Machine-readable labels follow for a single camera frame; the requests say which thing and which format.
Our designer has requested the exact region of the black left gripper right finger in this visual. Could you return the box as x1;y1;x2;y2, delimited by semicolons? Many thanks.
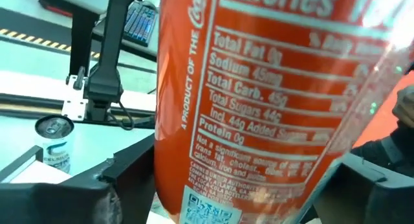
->
300;152;414;224

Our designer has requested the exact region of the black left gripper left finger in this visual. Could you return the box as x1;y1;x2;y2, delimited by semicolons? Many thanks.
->
0;135;156;224

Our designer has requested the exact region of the orange Fanta soda can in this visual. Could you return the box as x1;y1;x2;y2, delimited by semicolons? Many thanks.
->
154;0;414;224

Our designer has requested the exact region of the white Celsius Arctic can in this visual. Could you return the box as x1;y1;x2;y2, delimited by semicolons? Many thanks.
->
34;115;75;175

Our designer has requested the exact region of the backlit computer keyboard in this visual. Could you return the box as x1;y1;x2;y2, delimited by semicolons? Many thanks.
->
124;2;159;47

